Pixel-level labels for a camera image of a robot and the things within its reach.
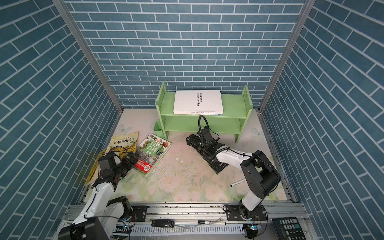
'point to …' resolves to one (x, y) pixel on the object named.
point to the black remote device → (163, 223)
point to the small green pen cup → (158, 128)
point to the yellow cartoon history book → (124, 144)
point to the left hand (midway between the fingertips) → (135, 158)
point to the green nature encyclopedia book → (151, 153)
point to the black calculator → (289, 228)
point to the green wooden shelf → (237, 109)
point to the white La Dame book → (198, 102)
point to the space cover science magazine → (198, 114)
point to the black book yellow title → (217, 166)
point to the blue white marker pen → (237, 182)
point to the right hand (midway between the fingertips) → (188, 140)
